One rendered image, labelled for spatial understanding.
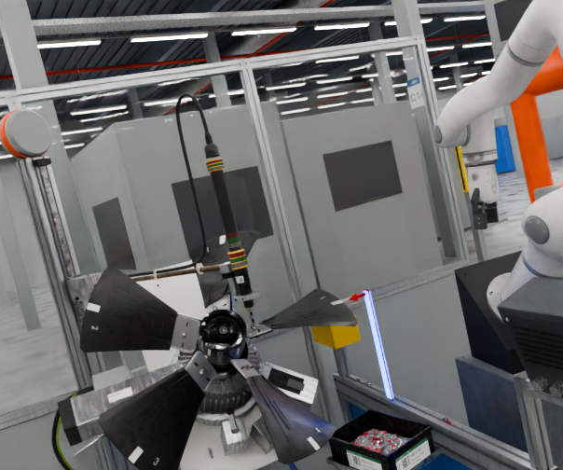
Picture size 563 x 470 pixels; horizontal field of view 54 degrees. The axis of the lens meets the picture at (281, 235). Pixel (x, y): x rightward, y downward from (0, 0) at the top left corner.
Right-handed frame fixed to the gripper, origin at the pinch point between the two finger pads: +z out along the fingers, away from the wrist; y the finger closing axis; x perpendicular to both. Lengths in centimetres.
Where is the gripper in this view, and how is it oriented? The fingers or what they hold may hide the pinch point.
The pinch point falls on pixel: (487, 222)
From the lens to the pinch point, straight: 155.0
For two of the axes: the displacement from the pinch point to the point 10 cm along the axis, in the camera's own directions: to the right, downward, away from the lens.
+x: -7.8, 0.3, 6.2
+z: 1.5, 9.8, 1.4
